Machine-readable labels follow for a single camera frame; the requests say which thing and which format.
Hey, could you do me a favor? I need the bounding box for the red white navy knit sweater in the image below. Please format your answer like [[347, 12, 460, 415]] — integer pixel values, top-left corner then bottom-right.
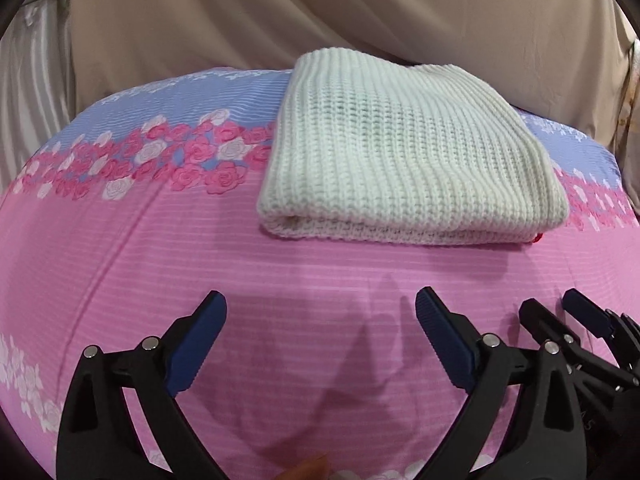
[[257, 48, 570, 246]]

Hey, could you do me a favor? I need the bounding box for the person's left hand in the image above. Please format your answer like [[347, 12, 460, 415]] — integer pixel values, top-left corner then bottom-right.
[[276, 454, 331, 480]]

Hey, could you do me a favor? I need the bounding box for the floral beige pillow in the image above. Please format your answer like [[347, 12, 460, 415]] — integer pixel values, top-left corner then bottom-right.
[[614, 39, 640, 214]]

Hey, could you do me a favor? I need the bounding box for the pink blue floral bedsheet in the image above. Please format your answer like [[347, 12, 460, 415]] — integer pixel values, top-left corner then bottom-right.
[[1, 70, 639, 479]]

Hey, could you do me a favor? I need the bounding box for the beige fabric curtain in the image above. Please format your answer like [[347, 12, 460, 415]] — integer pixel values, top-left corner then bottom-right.
[[70, 0, 637, 144]]

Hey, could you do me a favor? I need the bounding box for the grey striped curtain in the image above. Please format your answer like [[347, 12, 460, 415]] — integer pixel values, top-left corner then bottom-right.
[[1, 0, 76, 188]]

